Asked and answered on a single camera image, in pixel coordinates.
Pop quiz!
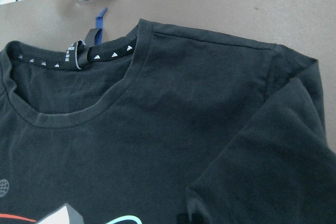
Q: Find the black graphic t-shirt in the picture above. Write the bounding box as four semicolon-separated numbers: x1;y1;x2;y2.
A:
1;19;335;223

